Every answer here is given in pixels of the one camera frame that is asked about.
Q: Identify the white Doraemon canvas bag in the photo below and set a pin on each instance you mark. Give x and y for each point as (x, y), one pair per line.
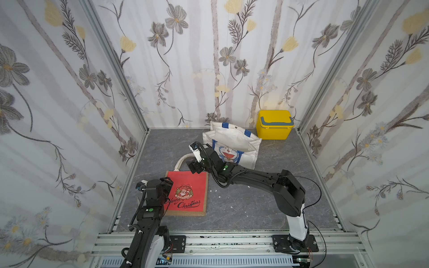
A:
(233, 143)

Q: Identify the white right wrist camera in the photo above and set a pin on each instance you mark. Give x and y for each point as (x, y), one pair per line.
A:
(198, 151)

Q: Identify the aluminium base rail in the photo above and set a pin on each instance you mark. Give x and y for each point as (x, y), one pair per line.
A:
(327, 248)

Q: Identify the red Christmas jute bag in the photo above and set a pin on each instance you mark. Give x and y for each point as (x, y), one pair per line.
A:
(189, 193)

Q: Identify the yellow lunch box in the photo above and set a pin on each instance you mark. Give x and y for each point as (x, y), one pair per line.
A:
(274, 124)

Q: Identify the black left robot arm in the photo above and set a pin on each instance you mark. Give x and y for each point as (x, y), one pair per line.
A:
(148, 243)

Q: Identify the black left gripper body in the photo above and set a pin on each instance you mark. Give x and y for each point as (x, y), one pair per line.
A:
(165, 187)

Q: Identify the white slotted cable duct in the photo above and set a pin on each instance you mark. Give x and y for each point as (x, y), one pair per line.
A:
(264, 261)

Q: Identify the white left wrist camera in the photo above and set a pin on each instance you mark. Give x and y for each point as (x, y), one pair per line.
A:
(141, 186)

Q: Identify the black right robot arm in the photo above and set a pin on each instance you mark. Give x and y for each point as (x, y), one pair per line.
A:
(288, 192)

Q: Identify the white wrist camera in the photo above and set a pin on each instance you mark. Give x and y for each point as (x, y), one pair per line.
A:
(198, 151)
(141, 186)

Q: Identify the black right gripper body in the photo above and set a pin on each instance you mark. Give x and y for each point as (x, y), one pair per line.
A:
(198, 163)

